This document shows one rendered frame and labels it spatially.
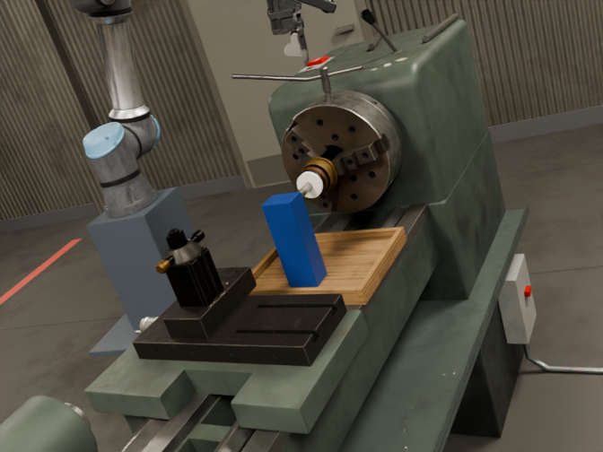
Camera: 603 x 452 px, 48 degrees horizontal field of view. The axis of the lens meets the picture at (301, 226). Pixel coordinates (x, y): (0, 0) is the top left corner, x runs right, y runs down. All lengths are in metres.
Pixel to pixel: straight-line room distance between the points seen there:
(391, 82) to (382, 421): 0.87
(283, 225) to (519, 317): 1.10
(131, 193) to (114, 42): 0.41
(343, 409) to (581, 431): 1.11
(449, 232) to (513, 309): 0.52
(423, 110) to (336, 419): 0.86
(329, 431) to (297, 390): 0.21
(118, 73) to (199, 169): 3.74
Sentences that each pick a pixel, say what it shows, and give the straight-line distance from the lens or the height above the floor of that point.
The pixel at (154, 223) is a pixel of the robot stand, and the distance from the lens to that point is 1.87.
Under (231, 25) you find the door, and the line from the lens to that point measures 5.11.
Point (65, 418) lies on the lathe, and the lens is 1.03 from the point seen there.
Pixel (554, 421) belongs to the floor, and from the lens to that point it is 2.43.
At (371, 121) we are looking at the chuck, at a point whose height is 1.17.
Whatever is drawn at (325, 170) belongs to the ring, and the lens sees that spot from 1.68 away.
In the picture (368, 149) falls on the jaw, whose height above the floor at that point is 1.11.
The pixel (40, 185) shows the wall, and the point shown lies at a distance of 6.62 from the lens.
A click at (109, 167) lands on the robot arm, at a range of 1.89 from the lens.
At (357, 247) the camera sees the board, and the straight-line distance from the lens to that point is 1.73.
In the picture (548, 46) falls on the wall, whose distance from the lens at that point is 4.78.
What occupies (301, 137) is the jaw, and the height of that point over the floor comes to 1.17.
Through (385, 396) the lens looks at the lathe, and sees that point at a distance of 1.77.
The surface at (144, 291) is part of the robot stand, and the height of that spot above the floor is 0.88.
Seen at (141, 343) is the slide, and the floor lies 0.97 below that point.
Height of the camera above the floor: 1.61
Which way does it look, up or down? 21 degrees down
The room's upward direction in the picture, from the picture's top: 18 degrees counter-clockwise
